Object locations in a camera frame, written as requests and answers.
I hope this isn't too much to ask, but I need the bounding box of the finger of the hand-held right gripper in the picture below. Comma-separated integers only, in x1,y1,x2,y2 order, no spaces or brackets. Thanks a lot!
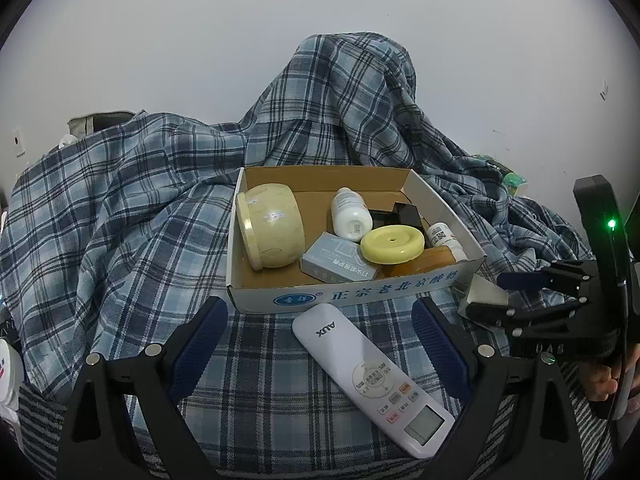
459,296,592,342
496,260,597,295

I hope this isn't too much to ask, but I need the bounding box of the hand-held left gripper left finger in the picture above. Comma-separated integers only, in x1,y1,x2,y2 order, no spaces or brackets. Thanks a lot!
59,296,230,480

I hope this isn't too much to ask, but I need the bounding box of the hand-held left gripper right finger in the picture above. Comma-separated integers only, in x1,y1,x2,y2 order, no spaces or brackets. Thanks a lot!
411,297,586,480

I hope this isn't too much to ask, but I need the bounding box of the small silver box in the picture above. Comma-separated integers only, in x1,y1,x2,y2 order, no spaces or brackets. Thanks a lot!
457,276,510,322

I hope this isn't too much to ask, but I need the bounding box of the white remote control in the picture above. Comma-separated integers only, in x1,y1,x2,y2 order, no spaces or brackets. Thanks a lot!
292,303,456,459

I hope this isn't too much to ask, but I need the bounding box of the amber plastic bottle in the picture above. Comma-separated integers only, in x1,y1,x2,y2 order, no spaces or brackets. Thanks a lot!
390,245,458,278

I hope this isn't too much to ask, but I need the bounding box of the cardboard box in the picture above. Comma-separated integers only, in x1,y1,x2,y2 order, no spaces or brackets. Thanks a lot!
226,166,487,315

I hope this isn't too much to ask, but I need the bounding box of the yellow round disc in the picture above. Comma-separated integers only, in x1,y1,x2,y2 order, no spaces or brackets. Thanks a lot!
360,225,426,265

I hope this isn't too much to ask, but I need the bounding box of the small grey-blue carton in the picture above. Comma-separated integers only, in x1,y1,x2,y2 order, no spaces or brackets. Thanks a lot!
300,231,381,282

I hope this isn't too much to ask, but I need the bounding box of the large white plastic bottle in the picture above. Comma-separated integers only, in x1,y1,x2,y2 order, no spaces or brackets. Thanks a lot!
330,187,374,241

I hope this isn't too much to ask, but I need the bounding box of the person's right hand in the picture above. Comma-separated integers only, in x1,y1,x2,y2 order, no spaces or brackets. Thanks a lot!
582,344,640,403

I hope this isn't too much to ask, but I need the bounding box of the grey striped cloth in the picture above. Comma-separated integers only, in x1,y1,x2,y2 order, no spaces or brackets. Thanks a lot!
17,360,617,480

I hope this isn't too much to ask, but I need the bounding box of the green packet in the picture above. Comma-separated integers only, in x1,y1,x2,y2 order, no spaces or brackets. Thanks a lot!
472,154,529,197

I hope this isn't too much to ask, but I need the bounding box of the small black square box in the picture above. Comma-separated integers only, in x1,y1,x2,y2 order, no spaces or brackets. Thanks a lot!
370,201,422,231

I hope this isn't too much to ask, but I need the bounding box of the cream ceramic jar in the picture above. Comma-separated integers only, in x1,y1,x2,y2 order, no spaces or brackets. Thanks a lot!
235,182,306,272

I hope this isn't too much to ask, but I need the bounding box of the blue plaid blanket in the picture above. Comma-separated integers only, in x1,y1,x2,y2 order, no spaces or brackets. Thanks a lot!
0,33,596,461

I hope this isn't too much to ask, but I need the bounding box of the white labelled cream jar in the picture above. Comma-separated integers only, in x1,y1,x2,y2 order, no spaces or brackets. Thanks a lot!
0,340,26,407

